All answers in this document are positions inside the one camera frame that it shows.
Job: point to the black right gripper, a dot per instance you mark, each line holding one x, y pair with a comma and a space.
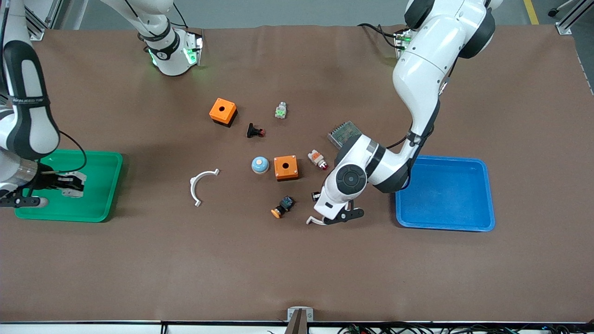
48, 180

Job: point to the white red circuit breaker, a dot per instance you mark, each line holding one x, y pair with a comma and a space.
79, 176

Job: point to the small black cylindrical button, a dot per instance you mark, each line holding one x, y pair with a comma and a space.
316, 195

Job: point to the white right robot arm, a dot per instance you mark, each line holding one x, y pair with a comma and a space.
28, 93

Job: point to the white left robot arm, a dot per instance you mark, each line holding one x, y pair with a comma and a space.
417, 69

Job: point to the green plastic tray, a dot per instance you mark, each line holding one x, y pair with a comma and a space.
102, 195

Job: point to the small white arc clamp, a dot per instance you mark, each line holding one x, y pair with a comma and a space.
191, 188

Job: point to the orange button box black base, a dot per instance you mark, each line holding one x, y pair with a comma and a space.
216, 113

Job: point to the black red push button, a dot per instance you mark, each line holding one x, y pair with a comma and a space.
252, 131

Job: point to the blue dome button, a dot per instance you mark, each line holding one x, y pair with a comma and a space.
260, 165

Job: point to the orange button box with screws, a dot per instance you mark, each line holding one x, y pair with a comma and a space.
280, 171

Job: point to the brown table cover sheet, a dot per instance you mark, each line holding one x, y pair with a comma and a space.
297, 269

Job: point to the large white arc clamp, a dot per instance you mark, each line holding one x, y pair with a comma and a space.
312, 221

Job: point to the red indicator lamp orange base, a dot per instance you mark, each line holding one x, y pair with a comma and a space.
316, 158

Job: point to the metal mesh power supply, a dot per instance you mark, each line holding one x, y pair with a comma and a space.
343, 131

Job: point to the blue plastic tray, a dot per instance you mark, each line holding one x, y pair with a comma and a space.
445, 199

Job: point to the aluminium frame profile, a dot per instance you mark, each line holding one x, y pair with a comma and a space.
567, 23
35, 28

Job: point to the orange button blue switch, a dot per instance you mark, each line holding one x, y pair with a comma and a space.
284, 204

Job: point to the green white switch module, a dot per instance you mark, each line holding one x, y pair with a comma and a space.
280, 111

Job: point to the grey metal camera bracket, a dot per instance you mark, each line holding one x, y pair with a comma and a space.
300, 320

